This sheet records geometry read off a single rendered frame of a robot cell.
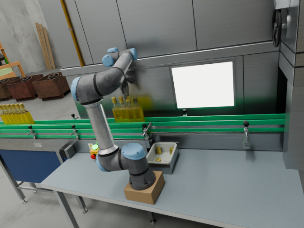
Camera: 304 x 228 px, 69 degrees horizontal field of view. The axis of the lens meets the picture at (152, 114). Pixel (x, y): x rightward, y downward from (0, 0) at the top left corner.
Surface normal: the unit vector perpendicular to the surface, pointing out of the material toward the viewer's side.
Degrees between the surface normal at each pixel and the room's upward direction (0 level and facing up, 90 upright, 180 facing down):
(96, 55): 90
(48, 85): 90
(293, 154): 90
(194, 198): 0
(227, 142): 90
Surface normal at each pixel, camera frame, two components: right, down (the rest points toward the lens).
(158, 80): -0.31, 0.45
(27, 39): 0.90, 0.00
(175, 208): -0.18, -0.89
